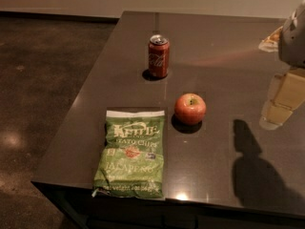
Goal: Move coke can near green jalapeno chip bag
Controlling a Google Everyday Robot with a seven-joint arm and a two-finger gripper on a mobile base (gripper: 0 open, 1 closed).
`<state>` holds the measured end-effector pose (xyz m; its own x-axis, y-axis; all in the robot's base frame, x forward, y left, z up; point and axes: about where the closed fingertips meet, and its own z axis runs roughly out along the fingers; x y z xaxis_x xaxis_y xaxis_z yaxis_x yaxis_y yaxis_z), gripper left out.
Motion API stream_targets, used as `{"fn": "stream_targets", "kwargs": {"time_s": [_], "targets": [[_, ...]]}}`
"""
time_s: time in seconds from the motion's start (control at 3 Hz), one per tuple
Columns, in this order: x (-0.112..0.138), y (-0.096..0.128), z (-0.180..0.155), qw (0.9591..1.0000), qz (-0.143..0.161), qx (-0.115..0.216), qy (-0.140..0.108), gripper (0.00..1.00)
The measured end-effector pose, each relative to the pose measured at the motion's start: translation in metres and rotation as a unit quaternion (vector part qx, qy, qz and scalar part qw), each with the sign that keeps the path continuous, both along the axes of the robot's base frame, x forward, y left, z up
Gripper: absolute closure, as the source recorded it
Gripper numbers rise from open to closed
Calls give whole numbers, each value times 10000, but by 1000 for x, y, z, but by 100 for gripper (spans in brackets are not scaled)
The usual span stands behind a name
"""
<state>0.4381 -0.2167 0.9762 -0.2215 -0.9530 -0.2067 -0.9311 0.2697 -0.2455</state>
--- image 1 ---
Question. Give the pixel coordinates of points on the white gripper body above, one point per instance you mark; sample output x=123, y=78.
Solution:
x=294, y=40

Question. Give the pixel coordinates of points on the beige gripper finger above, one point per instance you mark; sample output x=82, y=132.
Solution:
x=286, y=93
x=270, y=43

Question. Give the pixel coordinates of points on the red coke can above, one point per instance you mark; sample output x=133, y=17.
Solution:
x=159, y=54

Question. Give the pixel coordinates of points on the green jalapeno chip bag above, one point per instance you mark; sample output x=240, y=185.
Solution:
x=131, y=164

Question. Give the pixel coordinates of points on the red apple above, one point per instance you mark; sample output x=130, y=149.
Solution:
x=190, y=109

